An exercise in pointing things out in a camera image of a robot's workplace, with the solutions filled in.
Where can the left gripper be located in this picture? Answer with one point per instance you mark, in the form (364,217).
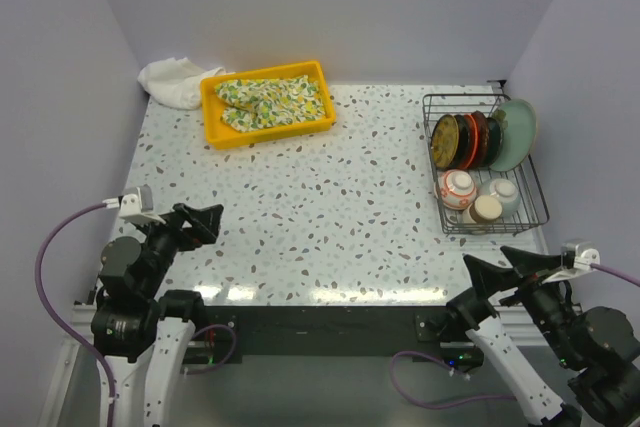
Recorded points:
(204,224)

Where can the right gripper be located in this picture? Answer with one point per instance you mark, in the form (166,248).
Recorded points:
(486,277)

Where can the large celadon green plate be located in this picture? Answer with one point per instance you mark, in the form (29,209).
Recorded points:
(518,121)

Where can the dark blue small plate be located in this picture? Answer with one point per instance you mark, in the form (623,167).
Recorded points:
(495,140)

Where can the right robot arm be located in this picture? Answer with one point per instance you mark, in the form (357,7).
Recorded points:
(599,344)

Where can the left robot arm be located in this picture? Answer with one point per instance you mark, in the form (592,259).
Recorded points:
(141,333)

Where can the beige cup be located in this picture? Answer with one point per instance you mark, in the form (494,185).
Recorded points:
(485,209)

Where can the pale green bowl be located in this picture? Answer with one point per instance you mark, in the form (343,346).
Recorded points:
(505,191)

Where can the yellow plastic tray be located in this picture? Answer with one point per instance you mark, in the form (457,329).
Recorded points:
(222,136)

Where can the white red patterned bowl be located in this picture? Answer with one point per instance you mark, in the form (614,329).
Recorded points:
(456,189)

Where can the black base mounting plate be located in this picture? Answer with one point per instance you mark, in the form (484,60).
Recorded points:
(343,331)

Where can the lemon print cloth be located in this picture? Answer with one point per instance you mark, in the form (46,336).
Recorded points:
(252,105)

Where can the white cloth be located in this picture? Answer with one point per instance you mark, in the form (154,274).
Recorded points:
(175,83)

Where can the yellow patterned plate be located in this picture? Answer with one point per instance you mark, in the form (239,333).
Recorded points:
(444,141)

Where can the dark red lacquer plate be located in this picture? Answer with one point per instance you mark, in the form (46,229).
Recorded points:
(482,138)

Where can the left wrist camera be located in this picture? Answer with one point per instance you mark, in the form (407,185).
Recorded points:
(135,206)

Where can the black wire dish rack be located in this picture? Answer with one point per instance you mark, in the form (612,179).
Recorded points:
(533,211)

